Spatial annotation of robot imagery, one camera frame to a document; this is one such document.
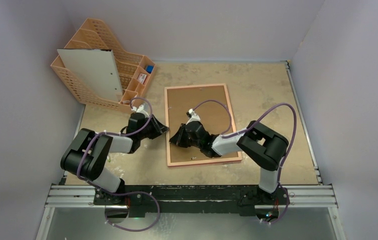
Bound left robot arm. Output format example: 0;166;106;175
60;112;169;205

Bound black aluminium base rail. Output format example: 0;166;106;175
45;185;337;219

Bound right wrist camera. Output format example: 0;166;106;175
186;108;201;125

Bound orange plastic file organizer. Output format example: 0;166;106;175
51;18;157;114

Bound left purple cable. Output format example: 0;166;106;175
76;96;162;232

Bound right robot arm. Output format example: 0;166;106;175
169;120;292;204

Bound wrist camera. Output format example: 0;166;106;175
132;102;152;118
186;108;201;125

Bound blue item in organizer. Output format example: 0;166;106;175
145;65;154;74

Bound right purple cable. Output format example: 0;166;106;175
187;99;298;226

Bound white red small box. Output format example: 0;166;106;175
137;73;147;84

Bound purple cable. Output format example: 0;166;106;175
76;96;162;232
187;99;298;226

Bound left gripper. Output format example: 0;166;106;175
138;115;168;141

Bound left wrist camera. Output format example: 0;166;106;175
132;102;152;118

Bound pink picture frame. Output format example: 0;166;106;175
165;83;242;167

